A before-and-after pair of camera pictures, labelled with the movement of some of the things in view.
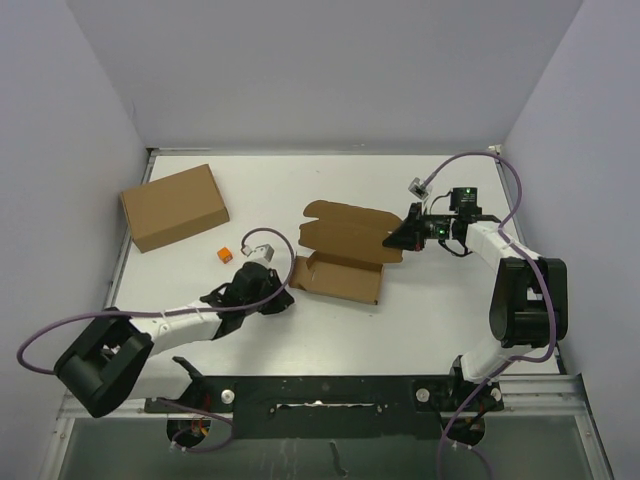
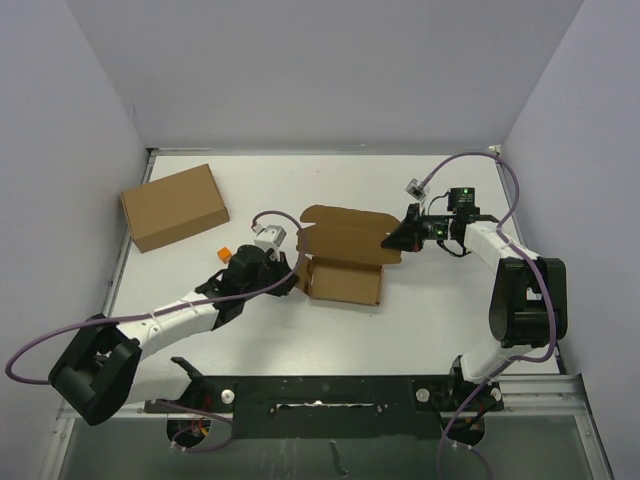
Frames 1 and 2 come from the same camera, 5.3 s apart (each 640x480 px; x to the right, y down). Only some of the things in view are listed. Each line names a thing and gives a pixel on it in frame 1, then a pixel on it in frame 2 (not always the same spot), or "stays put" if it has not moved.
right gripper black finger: x=410 y=233 stays put
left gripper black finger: x=277 y=303 to x=284 y=286
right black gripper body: x=436 y=226 stays put
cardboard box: x=346 y=249 stays put
